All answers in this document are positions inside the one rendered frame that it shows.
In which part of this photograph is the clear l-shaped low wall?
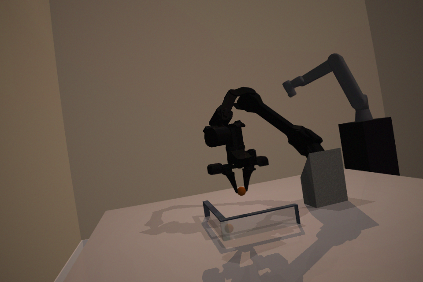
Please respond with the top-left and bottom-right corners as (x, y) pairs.
(203, 203), (300, 241)

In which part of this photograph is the brown ball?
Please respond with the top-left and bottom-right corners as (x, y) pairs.
(238, 186), (246, 196)

